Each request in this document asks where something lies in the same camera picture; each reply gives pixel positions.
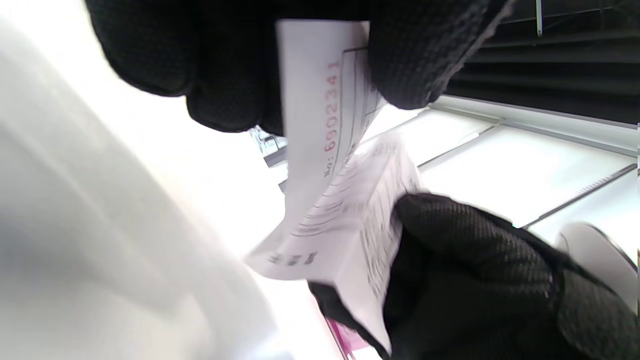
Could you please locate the person's right hand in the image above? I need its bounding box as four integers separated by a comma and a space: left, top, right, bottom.
307, 192, 640, 360

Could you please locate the white paper invoice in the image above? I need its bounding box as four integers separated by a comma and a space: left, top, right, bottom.
245, 19, 422, 355

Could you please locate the person's left hand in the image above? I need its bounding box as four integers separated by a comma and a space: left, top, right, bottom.
82, 0, 516, 137

